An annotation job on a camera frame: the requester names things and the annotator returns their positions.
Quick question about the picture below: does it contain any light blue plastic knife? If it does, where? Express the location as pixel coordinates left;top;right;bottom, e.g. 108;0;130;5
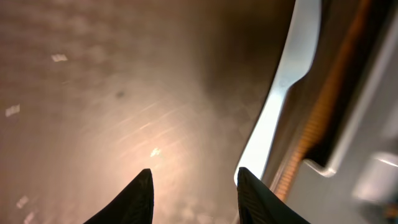
234;0;322;183

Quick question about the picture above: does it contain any wooden chopstick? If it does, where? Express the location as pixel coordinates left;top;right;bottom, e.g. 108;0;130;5
271;0;372;202

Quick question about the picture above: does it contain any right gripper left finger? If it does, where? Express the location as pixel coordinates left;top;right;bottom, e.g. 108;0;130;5
85;169;154;224

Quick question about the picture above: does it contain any grey plastic dishwasher rack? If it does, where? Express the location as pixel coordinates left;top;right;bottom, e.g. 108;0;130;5
286;7;397;223

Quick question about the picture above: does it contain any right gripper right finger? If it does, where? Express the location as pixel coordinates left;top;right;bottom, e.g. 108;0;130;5
237;167;309;224

